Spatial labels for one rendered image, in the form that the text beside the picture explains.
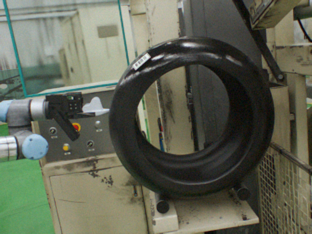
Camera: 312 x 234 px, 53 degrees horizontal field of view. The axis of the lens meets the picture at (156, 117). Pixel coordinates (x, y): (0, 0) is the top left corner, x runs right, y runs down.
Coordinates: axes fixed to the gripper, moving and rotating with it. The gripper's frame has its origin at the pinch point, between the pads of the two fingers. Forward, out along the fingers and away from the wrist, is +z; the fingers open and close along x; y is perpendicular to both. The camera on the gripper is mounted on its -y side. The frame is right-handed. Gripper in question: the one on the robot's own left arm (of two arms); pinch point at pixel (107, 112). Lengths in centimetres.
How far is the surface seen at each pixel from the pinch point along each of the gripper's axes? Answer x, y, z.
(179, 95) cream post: 26.8, 0.7, 29.0
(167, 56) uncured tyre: -10.9, 18.7, 20.4
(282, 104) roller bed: 20, -4, 72
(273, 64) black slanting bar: 20, 13, 67
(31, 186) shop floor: 257, -140, -124
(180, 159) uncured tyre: 14.9, -23.9, 27.1
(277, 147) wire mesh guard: 3, -17, 63
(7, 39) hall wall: 841, 54, -353
